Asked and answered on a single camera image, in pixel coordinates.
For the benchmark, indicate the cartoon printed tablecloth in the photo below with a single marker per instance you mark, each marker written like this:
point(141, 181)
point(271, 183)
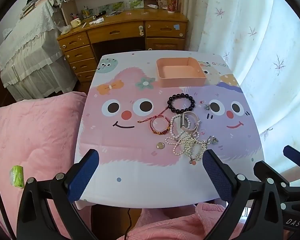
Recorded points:
point(140, 167)

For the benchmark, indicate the glass pen jar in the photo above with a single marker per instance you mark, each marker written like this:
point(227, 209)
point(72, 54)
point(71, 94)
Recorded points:
point(86, 13)

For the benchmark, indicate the pink blanket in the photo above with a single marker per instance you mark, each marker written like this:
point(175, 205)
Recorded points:
point(35, 135)

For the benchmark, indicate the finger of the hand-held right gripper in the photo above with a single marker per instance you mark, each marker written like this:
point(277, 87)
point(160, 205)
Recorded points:
point(292, 153)
point(262, 170)

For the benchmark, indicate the beige printed box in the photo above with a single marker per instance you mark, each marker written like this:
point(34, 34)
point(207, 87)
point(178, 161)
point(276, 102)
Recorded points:
point(162, 1)

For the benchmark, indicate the small white bottle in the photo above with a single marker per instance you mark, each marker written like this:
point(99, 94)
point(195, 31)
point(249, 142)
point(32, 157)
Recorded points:
point(152, 6)

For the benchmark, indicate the small grey flower earring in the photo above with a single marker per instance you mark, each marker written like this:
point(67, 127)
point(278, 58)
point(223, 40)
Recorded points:
point(207, 107)

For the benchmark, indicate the black flashlight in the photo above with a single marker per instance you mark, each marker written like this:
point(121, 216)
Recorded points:
point(100, 14)

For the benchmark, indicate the white drawer safety lock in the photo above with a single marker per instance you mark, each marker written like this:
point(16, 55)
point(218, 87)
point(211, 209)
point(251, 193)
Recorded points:
point(140, 30)

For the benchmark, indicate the white lace cover cloth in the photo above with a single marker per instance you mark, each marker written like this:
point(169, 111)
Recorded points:
point(35, 50)

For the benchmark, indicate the clear plastic bag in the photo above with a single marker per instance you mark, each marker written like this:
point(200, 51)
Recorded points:
point(65, 30)

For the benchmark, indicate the wooden drawer blue sticker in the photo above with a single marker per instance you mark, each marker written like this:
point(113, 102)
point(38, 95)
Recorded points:
point(162, 28)

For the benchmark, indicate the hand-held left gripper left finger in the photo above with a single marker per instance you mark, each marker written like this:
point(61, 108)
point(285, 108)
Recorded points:
point(83, 175)

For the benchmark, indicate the white floral curtain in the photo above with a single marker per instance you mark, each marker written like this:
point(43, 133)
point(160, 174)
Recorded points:
point(260, 55)

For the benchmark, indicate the crumpled white tissue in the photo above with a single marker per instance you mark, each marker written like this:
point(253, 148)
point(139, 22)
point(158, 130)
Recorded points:
point(96, 21)

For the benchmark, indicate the wooden desk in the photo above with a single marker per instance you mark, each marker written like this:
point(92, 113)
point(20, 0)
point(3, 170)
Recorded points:
point(130, 17)

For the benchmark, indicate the yellow mug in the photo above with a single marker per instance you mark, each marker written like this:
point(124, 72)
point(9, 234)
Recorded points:
point(75, 23)

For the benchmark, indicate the green packet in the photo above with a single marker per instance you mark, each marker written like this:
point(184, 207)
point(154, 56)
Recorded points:
point(17, 176)

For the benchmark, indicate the red paper cup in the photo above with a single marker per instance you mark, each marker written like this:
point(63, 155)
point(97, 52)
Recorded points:
point(171, 5)

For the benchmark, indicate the pink fleece robe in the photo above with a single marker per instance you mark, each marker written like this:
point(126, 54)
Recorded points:
point(165, 225)

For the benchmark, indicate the silver flower brooch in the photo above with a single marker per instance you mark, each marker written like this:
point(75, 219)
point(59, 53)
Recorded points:
point(213, 140)

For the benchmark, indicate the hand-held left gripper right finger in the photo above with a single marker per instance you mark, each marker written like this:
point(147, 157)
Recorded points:
point(216, 177)

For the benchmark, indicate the wide wooden desk drawer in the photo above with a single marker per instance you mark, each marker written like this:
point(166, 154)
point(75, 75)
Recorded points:
point(102, 32)

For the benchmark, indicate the stack of books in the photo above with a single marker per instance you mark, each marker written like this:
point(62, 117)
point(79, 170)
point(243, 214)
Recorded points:
point(35, 3)

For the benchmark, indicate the green grape picture card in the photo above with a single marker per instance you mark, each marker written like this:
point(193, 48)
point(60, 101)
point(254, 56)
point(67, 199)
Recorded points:
point(135, 3)
point(117, 5)

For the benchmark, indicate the gold coin pendant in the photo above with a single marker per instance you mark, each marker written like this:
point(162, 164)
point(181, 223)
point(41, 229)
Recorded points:
point(160, 145)

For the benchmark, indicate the pink storage box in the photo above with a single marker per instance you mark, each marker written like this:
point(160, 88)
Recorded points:
point(165, 81)

